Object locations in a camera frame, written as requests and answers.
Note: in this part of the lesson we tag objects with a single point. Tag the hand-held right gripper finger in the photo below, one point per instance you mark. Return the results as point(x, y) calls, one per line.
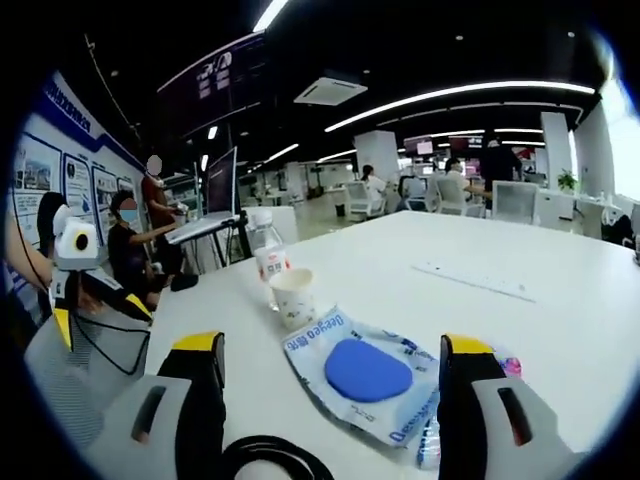
point(470, 425)

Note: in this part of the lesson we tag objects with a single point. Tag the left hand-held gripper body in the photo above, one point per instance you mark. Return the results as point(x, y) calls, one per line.
point(75, 245)

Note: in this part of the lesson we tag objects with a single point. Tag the packet with blue oval pad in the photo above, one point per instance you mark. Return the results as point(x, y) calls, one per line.
point(367, 375)

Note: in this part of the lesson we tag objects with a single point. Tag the clear plastic water bottle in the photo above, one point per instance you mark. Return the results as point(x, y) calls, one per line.
point(267, 245)

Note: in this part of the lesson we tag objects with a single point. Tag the white paper cup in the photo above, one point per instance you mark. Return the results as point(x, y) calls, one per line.
point(297, 300)

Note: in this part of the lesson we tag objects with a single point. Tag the open laptop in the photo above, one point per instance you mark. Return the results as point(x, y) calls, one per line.
point(215, 200)

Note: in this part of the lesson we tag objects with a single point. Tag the white table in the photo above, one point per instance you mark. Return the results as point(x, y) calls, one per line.
point(400, 240)

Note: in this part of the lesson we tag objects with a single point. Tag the hanging dark screen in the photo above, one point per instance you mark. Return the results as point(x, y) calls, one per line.
point(220, 80)

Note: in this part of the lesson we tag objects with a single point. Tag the green potted plant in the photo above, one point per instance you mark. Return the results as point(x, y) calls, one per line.
point(567, 181)

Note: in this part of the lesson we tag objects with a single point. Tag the pink display screen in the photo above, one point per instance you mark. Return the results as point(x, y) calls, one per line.
point(425, 147)

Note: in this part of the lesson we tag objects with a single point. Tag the ceiling air vent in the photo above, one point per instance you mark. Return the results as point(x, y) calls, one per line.
point(330, 91)

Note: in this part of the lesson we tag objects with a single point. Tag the blue white wall poster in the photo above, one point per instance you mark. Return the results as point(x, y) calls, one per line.
point(75, 170)

